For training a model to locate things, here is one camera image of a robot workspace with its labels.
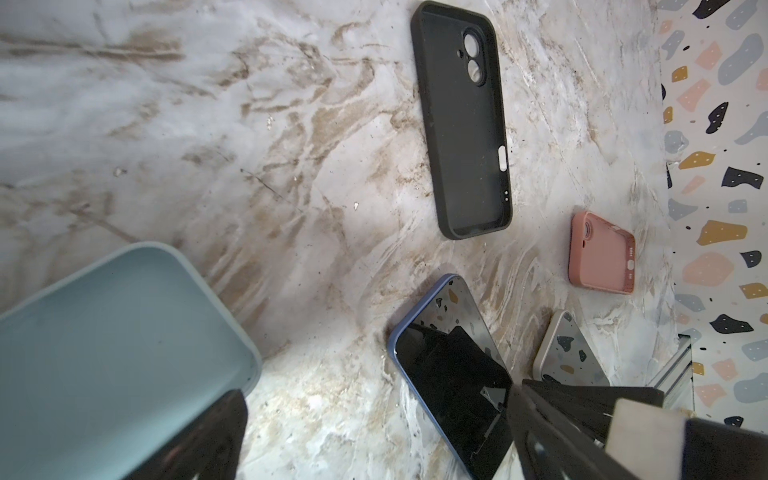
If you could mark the pink phone case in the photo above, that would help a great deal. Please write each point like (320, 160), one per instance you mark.
(602, 255)

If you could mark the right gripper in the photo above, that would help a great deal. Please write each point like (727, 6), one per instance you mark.
(566, 415)

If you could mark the black phone case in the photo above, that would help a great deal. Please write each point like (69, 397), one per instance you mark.
(459, 81)

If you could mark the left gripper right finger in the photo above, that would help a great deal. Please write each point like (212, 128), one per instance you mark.
(550, 446)

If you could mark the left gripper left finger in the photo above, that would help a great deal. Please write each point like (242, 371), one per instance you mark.
(207, 448)

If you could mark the blue smartphone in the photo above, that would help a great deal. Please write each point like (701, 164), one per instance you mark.
(446, 352)

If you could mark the light blue phone case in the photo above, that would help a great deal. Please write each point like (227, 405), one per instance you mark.
(103, 368)

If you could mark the black smartphone right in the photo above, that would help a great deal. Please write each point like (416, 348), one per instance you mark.
(565, 356)

